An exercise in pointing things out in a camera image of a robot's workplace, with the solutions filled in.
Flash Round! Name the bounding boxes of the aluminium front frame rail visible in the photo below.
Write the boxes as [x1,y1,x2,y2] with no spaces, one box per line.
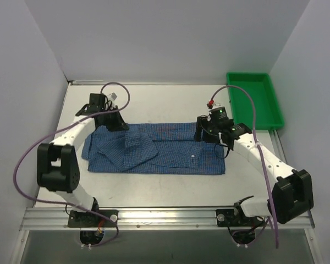
[19,205,316,232]

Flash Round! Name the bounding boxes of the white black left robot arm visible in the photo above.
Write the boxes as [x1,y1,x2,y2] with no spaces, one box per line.
[37,93,128,226]

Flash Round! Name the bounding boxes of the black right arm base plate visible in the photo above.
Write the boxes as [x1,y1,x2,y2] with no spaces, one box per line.
[215,208,265,228]

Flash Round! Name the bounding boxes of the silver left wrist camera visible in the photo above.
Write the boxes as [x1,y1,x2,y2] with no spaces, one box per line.
[106,92,117,102]

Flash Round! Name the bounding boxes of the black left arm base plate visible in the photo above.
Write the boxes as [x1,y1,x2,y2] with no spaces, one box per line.
[67,209,119,228]

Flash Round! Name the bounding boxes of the green plastic bin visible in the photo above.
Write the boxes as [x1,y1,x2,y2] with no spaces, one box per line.
[226,72,284,130]

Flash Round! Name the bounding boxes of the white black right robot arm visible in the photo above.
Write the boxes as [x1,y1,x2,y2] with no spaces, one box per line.
[194,107,314,225]

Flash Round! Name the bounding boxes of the blue checkered long sleeve shirt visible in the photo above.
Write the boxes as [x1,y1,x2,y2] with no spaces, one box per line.
[81,123,226,175]

